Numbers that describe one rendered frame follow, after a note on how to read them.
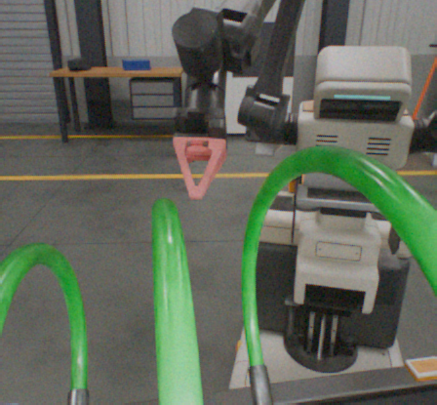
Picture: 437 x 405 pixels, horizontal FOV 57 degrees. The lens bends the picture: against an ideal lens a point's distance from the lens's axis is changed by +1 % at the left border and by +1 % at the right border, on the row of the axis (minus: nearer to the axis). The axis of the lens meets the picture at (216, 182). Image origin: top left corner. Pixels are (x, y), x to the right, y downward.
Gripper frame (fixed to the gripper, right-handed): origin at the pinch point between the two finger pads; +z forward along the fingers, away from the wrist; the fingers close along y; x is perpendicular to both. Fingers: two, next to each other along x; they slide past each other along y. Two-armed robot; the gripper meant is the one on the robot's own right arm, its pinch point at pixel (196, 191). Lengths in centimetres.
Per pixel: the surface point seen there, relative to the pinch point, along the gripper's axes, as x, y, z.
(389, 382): 27.9, -20.9, 20.2
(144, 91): -127, -363, -280
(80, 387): -7.3, 8.1, 21.8
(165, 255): 3.3, 31.2, 15.3
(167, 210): 2.7, 28.7, 12.6
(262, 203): 7.6, 17.4, 7.7
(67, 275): -7.4, 15.2, 13.6
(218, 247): -13, -227, -51
